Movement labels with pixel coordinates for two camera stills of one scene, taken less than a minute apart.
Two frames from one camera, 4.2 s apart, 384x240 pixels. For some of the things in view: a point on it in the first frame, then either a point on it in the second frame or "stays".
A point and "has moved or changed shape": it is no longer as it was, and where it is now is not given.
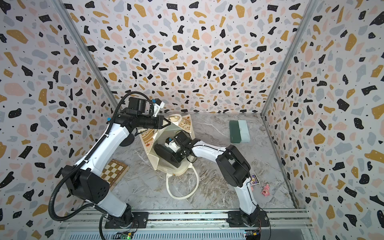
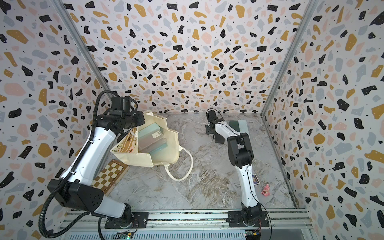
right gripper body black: x=182 y=151 to x=207 y=129
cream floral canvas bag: x=182 y=183 has moved or changed shape
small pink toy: x=266 y=190 stays
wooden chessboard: x=114 y=172 stays
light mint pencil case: x=244 y=130 stays
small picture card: x=254 y=180 stays
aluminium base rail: x=90 y=225 stays
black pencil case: x=166 y=153 to x=219 y=139
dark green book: x=235 y=131 stays
